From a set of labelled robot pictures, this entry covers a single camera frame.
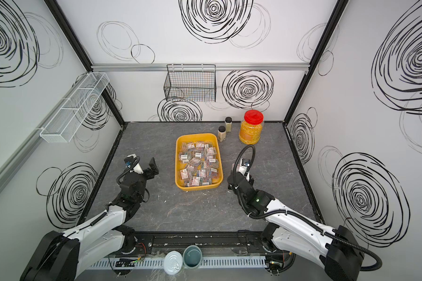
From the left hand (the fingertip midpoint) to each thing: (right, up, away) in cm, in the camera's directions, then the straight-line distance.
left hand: (145, 160), depth 83 cm
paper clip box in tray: (+25, +6, +22) cm, 34 cm away
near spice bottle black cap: (+38, +16, +23) cm, 47 cm away
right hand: (+43, -6, -3) cm, 44 cm away
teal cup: (+24, -38, -13) cm, 47 cm away
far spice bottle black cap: (+43, +20, +27) cm, 54 cm away
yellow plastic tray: (+24, -2, +13) cm, 28 cm away
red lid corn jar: (+55, +16, +19) cm, 60 cm away
